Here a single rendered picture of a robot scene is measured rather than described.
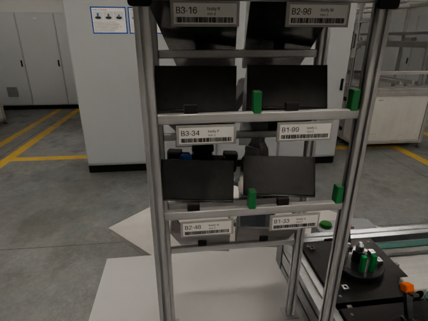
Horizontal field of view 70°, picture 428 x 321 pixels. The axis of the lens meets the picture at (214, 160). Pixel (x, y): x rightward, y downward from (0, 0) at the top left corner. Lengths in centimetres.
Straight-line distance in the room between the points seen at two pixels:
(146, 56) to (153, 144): 12
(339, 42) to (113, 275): 359
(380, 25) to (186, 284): 84
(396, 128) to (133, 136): 386
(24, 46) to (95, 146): 476
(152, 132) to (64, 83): 776
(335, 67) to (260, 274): 333
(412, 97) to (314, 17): 499
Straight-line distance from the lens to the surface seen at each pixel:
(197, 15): 43
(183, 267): 109
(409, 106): 543
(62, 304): 237
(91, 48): 377
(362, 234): 117
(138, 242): 123
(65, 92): 821
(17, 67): 850
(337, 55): 410
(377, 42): 51
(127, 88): 374
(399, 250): 120
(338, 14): 48
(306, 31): 60
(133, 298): 102
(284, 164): 57
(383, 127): 530
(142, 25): 43
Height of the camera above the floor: 157
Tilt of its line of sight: 22 degrees down
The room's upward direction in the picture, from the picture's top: straight up
